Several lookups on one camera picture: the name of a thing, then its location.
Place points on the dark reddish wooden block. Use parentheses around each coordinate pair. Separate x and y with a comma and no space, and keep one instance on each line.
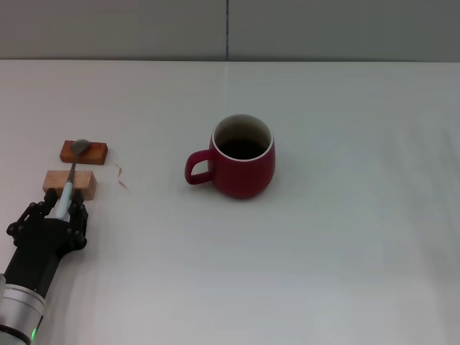
(95,154)

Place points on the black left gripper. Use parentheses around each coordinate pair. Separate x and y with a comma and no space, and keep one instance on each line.
(39,248)

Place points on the red ceramic mug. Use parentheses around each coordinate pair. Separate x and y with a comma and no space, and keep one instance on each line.
(244,176)

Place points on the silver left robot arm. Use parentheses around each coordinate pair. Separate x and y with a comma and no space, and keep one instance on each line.
(19,309)

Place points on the light wooden block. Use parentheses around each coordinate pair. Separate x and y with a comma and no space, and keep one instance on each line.
(84,183)

